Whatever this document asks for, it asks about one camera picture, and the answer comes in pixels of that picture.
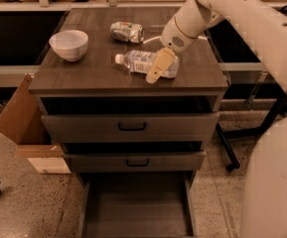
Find brown cardboard box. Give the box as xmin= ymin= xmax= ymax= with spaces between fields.
xmin=0 ymin=74 xmax=63 ymax=158

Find drawer with handle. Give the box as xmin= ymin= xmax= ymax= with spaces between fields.
xmin=64 ymin=152 xmax=206 ymax=173
xmin=42 ymin=113 xmax=218 ymax=143

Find dark wooden drawer cabinet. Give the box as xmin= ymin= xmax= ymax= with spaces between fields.
xmin=27 ymin=6 xmax=229 ymax=238

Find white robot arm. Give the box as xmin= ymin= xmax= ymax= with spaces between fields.
xmin=146 ymin=0 xmax=287 ymax=238

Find middle drawer with handle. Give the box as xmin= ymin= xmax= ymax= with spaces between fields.
xmin=64 ymin=152 xmax=206 ymax=173

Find black chair with stand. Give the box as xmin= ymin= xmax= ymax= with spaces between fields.
xmin=215 ymin=84 xmax=287 ymax=172

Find clear plastic water bottle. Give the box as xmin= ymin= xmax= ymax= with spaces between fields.
xmin=114 ymin=50 xmax=180 ymax=78

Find crushed aluminium can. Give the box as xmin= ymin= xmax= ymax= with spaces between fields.
xmin=110 ymin=22 xmax=144 ymax=44

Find open bottom drawer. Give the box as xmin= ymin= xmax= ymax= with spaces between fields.
xmin=77 ymin=172 xmax=197 ymax=238

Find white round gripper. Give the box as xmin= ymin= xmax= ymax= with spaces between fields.
xmin=146 ymin=16 xmax=199 ymax=83

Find top drawer with handle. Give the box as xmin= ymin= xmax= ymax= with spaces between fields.
xmin=42 ymin=113 xmax=218 ymax=143

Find white ceramic bowl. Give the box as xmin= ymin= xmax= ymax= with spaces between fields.
xmin=49 ymin=30 xmax=88 ymax=61

